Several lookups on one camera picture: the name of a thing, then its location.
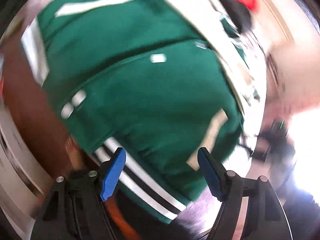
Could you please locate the green varsity jacket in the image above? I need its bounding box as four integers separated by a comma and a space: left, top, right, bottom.
21, 0, 261, 224

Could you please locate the black leather jacket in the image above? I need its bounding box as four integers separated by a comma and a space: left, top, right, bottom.
220, 0, 252, 34

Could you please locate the floral plush blanket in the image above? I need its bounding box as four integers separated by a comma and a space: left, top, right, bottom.
172, 187, 222, 239

